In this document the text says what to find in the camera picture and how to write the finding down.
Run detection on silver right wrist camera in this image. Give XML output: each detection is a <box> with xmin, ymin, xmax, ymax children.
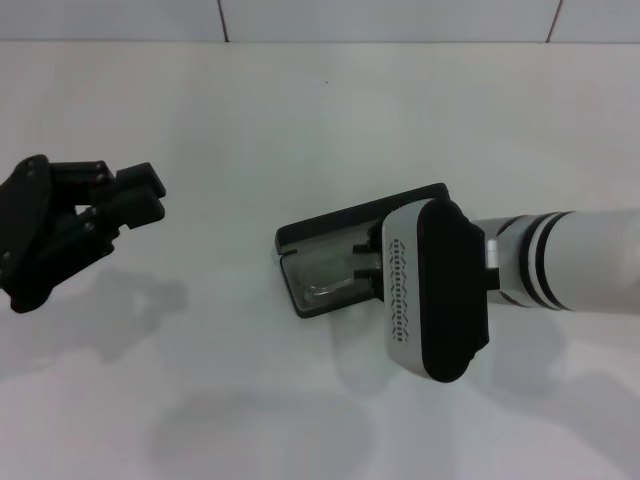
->
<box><xmin>380</xmin><ymin>197</ymin><xmax>494</xmax><ymax>384</ymax></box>

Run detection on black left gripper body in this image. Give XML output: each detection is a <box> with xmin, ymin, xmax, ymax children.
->
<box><xmin>0</xmin><ymin>154</ymin><xmax>119</xmax><ymax>314</ymax></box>

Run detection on clear white glasses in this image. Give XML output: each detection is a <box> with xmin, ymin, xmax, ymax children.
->
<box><xmin>299</xmin><ymin>254</ymin><xmax>386</xmax><ymax>304</ymax></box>

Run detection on black glasses case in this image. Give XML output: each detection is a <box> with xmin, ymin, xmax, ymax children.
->
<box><xmin>275</xmin><ymin>182</ymin><xmax>451</xmax><ymax>320</ymax></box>

